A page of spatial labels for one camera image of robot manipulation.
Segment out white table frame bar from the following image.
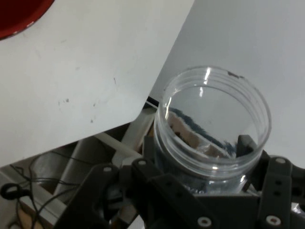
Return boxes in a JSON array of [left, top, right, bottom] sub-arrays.
[[95, 112, 155, 163]]

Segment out black cable with loop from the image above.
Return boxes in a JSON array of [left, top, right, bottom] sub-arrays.
[[0, 152, 81, 229]]

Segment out red bowl with black seeds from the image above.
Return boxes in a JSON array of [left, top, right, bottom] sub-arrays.
[[0, 0, 54, 41]]

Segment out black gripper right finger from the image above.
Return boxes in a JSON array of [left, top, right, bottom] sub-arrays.
[[236, 135, 305, 229]]

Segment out tall clear jar black seeds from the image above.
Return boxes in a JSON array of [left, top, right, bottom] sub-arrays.
[[153, 65, 273, 194]]

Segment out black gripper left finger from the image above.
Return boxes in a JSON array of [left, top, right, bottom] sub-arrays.
[[53, 135, 223, 229]]

